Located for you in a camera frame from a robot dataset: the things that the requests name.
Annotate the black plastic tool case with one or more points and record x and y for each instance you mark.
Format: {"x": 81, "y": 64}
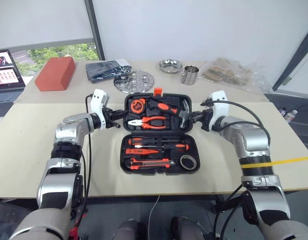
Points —
{"x": 158, "y": 171}

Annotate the perforated steel steamer plate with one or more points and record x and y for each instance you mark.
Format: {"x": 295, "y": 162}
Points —
{"x": 137, "y": 82}

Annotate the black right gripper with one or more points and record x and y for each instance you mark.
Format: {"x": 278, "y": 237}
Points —
{"x": 206, "y": 121}

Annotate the red rectangular block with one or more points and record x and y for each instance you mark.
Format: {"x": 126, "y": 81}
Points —
{"x": 54, "y": 75}

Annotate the black table frame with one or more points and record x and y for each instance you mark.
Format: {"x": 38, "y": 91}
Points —
{"x": 220, "y": 202}

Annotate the open laptop computer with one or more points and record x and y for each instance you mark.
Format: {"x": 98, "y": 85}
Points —
{"x": 4, "y": 72}

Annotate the shallow steel bowl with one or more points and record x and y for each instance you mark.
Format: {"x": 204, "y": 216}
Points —
{"x": 170, "y": 65}

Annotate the clear bag of brown items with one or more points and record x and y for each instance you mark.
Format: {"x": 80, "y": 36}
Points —
{"x": 226, "y": 71}

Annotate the yellow tape strip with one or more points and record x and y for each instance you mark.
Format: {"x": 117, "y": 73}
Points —
{"x": 291, "y": 161}

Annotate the thin shaft orange black screwdriver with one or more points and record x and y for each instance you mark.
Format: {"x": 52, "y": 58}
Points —
{"x": 136, "y": 141}

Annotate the small clear plastic bottle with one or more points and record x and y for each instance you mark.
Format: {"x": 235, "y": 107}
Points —
{"x": 284, "y": 111}

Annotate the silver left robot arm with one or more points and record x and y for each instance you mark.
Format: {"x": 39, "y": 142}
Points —
{"x": 66, "y": 155}

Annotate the red voltage tester pen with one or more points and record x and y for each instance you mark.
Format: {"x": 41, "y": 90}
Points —
{"x": 141, "y": 151}

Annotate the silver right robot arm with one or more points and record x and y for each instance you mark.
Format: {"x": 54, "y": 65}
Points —
{"x": 254, "y": 150}

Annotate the thick shaft orange black screwdriver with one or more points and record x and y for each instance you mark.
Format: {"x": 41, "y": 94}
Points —
{"x": 178, "y": 146}

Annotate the black window frame post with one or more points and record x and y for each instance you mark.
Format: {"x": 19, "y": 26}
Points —
{"x": 95, "y": 27}

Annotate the dark cloth in plastic bag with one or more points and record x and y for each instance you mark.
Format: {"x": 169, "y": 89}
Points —
{"x": 103, "y": 70}

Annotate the grey tape roll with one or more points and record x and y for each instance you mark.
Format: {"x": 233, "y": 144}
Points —
{"x": 182, "y": 162}

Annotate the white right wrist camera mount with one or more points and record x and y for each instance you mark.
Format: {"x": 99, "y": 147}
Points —
{"x": 220, "y": 107}

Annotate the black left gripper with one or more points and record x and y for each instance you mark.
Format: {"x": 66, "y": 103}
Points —
{"x": 108, "y": 118}

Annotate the clear plastic bottle white cap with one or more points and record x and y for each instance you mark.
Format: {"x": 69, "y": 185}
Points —
{"x": 291, "y": 116}

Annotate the dark rounded shape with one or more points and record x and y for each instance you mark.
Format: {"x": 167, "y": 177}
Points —
{"x": 187, "y": 228}
{"x": 126, "y": 230}

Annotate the orange black tape measure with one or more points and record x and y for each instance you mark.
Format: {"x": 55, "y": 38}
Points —
{"x": 138, "y": 106}

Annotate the black slanted frame bar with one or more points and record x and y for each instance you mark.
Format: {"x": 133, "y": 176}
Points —
{"x": 291, "y": 62}

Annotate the orange black utility knife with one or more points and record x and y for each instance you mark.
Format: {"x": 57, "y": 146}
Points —
{"x": 148, "y": 163}

